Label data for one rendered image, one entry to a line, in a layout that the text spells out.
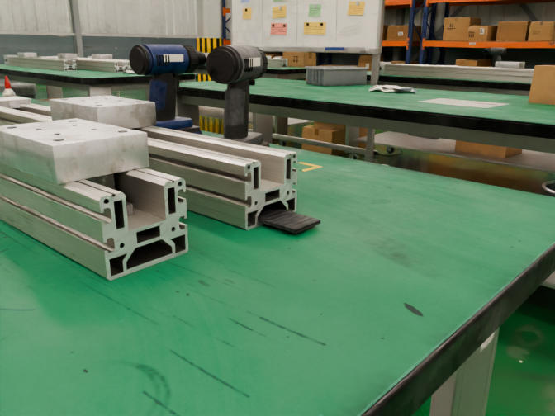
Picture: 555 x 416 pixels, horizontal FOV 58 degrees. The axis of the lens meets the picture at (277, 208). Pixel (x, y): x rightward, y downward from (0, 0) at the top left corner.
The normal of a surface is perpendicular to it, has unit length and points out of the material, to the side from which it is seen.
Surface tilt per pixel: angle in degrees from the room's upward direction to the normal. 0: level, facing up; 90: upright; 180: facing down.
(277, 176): 90
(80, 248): 90
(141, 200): 90
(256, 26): 90
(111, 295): 0
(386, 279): 0
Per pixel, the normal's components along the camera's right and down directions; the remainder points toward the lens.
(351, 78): 0.45, 0.28
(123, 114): 0.75, 0.22
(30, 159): -0.66, 0.22
